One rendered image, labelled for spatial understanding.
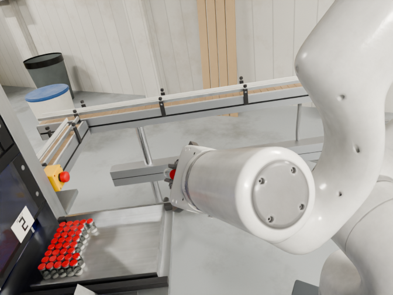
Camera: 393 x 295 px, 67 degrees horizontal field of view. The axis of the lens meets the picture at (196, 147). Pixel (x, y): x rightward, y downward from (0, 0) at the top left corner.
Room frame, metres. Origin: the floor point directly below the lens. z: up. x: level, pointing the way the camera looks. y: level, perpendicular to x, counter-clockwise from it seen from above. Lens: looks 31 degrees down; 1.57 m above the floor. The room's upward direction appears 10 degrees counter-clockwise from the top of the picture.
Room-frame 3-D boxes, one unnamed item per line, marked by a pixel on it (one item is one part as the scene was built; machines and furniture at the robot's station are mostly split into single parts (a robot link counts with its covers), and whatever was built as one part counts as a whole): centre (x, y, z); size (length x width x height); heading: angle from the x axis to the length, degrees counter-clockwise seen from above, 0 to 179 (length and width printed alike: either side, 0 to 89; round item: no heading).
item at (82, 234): (0.65, 0.40, 0.90); 0.18 x 0.02 x 0.05; 176
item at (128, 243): (0.65, 0.32, 0.90); 0.34 x 0.26 x 0.04; 86
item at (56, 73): (4.83, 2.10, 0.36); 0.58 x 0.56 x 0.71; 57
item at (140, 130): (1.60, 0.32, 0.46); 0.09 x 0.09 x 0.77; 87
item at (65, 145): (1.20, 0.66, 0.92); 0.69 x 0.15 x 0.16; 177
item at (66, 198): (0.92, 0.57, 0.87); 0.14 x 0.13 x 0.02; 87
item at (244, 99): (1.58, -0.08, 0.92); 1.90 x 0.15 x 0.16; 87
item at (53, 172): (0.91, 0.53, 0.99); 0.08 x 0.07 x 0.07; 87
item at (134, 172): (1.57, -0.23, 0.49); 1.60 x 0.08 x 0.12; 87
